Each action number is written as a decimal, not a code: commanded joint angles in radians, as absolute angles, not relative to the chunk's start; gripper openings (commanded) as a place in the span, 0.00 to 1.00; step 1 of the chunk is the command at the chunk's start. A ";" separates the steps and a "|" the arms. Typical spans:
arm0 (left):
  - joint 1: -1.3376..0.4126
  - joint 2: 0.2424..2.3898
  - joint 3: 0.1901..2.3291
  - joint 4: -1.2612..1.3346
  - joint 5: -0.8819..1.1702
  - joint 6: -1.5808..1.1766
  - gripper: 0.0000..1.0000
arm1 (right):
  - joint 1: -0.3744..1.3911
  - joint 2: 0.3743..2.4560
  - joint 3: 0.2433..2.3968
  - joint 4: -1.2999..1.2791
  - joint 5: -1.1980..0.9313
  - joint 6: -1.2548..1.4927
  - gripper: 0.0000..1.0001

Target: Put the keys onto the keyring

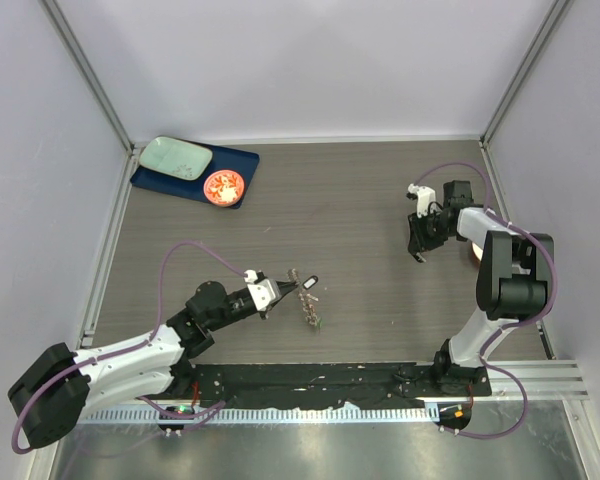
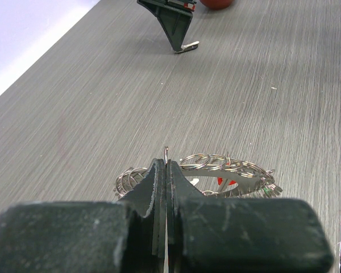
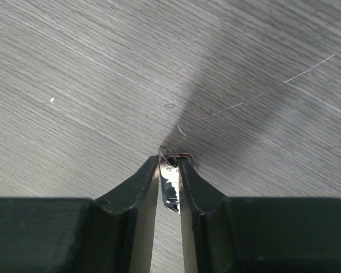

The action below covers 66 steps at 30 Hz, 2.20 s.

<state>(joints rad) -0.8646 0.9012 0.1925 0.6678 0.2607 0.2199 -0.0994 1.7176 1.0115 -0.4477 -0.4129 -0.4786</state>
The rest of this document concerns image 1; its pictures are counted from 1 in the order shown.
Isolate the large metal keyring with rings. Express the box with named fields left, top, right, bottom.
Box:
left=287, top=269, right=322, bottom=331

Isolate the silver key black head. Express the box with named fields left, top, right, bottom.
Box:
left=299, top=275, right=319, bottom=291

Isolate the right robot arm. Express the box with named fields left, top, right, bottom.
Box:
left=407, top=181, right=556, bottom=395

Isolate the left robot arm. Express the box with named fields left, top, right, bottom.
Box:
left=7, top=278, right=298, bottom=454

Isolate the white brown bowl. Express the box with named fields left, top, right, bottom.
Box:
left=471, top=243, right=483, bottom=263

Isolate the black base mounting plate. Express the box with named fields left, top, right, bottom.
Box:
left=157, top=362, right=492, bottom=410

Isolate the red patterned small bowl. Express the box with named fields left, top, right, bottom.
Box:
left=203, top=169, right=246, bottom=207

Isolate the dark blue tray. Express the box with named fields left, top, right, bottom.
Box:
left=130, top=144, right=260, bottom=209

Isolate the light green rectangular plate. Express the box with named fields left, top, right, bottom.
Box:
left=139, top=136, right=213, bottom=181

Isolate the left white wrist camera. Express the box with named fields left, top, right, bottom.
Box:
left=244, top=270, right=282, bottom=313

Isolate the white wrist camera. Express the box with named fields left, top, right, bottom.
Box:
left=244, top=270, right=282, bottom=313
left=406, top=183, right=436, bottom=218

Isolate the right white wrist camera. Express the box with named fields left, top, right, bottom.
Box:
left=406, top=183, right=436, bottom=218

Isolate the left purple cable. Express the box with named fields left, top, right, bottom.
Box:
left=11, top=241, right=249, bottom=455

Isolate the slotted cable duct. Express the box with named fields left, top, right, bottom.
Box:
left=79, top=403, right=439, bottom=426

